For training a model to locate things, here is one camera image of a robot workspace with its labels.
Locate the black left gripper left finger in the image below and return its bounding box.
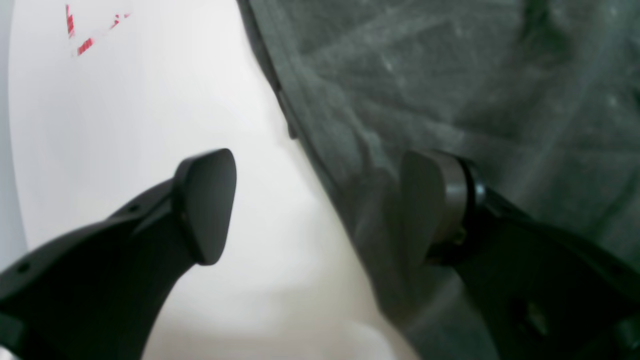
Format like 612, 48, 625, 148
0, 148, 237, 360

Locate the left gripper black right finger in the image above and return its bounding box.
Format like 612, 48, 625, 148
400, 150, 640, 360

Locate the dark grey t-shirt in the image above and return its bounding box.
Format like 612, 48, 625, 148
237, 0, 640, 360

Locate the red tape rectangle marking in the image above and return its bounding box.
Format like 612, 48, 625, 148
64, 0, 134, 58

